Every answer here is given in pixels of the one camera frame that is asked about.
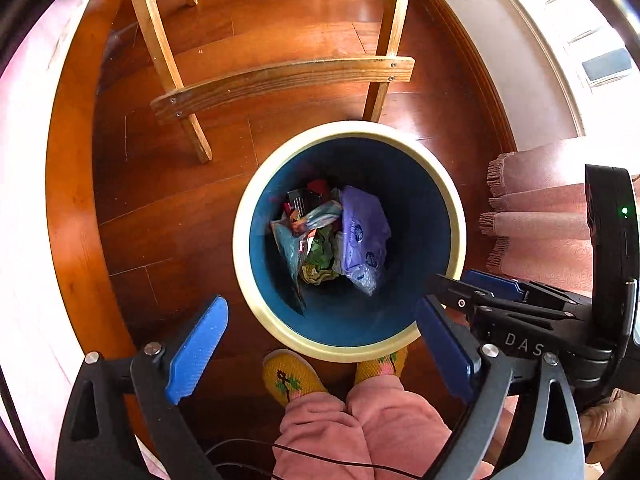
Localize person right hand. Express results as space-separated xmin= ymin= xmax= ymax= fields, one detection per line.
xmin=579 ymin=389 xmax=640 ymax=469

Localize pink trousers legs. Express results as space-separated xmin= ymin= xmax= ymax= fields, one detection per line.
xmin=273 ymin=375 xmax=451 ymax=479

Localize blue cream trash bin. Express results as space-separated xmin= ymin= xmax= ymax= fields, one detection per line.
xmin=232 ymin=120 xmax=466 ymax=363

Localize yellow slipper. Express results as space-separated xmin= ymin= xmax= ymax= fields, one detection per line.
xmin=355 ymin=347 xmax=408 ymax=385
xmin=262 ymin=349 xmax=326 ymax=408

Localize black Talopn packet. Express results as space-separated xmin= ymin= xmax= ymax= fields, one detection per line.
xmin=283 ymin=190 xmax=314 ymax=217

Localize wooden table frame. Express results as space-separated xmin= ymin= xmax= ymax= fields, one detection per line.
xmin=106 ymin=0 xmax=417 ymax=165

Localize purple plastic bag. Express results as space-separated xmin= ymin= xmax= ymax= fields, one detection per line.
xmin=340 ymin=185 xmax=392 ymax=296

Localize left yellow slipper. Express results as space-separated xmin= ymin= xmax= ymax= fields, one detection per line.
xmin=262 ymin=349 xmax=326 ymax=408

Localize red gold foil snack bag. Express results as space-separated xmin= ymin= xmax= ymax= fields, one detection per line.
xmin=270 ymin=200 xmax=343 ymax=285

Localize pink bed cover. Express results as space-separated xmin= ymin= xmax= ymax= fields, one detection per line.
xmin=0 ymin=0 xmax=170 ymax=480

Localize green paper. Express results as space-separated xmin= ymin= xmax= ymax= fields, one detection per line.
xmin=300 ymin=226 xmax=338 ymax=285

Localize right yellow slipper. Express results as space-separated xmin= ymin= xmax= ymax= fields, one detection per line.
xmin=355 ymin=347 xmax=408 ymax=385

